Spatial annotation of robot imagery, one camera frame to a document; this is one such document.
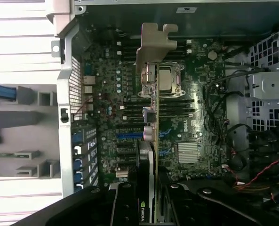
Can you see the open black PC case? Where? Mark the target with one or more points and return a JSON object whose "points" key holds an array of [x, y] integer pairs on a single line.
{"points": [[65, 131]]}

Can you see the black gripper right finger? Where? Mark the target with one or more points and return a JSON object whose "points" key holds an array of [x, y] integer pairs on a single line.
{"points": [[179, 204]]}

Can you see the metal CPU socket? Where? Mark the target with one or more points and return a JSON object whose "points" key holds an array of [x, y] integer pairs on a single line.
{"points": [[169, 80]]}

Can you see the grey plastic parts rack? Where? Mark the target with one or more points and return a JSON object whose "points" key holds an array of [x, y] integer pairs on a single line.
{"points": [[24, 127]]}

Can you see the white expansion slot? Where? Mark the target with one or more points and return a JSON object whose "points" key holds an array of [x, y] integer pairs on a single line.
{"points": [[121, 174]]}

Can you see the blue expansion slot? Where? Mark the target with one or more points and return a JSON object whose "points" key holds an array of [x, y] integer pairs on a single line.
{"points": [[127, 137]]}

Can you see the hard disk in blue caddy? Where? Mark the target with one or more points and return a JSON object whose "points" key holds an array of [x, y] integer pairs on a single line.
{"points": [[0, 93]]}

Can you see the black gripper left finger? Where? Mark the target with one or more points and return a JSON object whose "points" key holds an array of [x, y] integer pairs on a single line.
{"points": [[125, 204]]}

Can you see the silver finned heatsink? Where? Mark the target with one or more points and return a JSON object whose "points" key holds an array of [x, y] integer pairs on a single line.
{"points": [[188, 152]]}

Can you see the green Dell motherboard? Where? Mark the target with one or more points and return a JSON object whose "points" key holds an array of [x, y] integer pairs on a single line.
{"points": [[195, 113]]}

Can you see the perforated metal drive cage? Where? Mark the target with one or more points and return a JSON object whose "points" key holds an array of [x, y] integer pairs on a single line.
{"points": [[268, 87]]}

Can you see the silver coin battery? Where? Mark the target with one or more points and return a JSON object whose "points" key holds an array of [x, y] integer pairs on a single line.
{"points": [[212, 54]]}

